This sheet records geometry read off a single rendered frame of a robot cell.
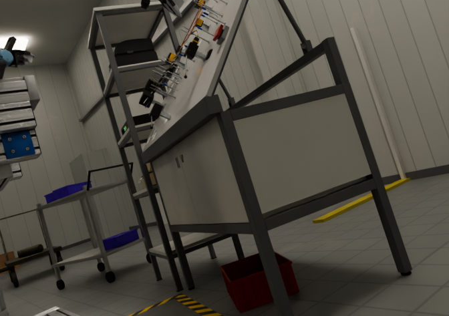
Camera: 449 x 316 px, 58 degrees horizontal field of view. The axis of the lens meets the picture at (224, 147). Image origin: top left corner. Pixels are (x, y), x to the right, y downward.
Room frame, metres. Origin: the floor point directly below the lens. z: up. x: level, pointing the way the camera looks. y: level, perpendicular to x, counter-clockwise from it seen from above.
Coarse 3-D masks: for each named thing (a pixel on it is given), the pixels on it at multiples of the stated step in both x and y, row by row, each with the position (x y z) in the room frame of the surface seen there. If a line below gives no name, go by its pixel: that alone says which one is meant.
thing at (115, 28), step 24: (96, 24) 2.61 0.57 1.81; (120, 24) 2.78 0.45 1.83; (144, 24) 2.90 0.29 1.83; (168, 24) 2.67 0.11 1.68; (96, 48) 3.01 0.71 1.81; (96, 72) 3.01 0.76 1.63; (120, 72) 2.53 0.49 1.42; (144, 72) 2.76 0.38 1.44; (120, 96) 2.49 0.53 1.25; (120, 144) 2.92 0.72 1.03; (144, 168) 2.49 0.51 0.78; (144, 192) 2.62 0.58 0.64; (168, 240) 2.50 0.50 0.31; (192, 240) 2.73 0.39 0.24; (216, 240) 2.63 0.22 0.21
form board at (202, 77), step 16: (224, 0) 1.87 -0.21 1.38; (240, 0) 1.50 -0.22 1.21; (208, 16) 2.17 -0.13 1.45; (224, 16) 1.68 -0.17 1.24; (240, 16) 1.47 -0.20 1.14; (208, 32) 1.92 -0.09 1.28; (208, 48) 1.73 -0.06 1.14; (224, 48) 1.43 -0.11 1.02; (192, 64) 1.98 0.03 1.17; (208, 64) 1.57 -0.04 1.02; (192, 80) 1.78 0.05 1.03; (208, 80) 1.44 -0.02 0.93; (176, 96) 2.05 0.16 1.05; (192, 96) 1.61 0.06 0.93; (176, 112) 1.83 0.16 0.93; (160, 128) 2.11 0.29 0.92
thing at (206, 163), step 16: (208, 128) 1.52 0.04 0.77; (176, 144) 1.91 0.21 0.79; (192, 144) 1.72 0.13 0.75; (208, 144) 1.56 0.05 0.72; (224, 144) 1.43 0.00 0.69; (192, 160) 1.77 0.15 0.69; (208, 160) 1.60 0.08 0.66; (224, 160) 1.47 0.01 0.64; (192, 176) 1.83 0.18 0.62; (208, 176) 1.65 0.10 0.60; (224, 176) 1.51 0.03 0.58; (192, 192) 1.89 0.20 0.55; (208, 192) 1.70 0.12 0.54; (224, 192) 1.55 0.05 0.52; (208, 208) 1.75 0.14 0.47; (224, 208) 1.59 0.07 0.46; (240, 208) 1.46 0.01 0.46
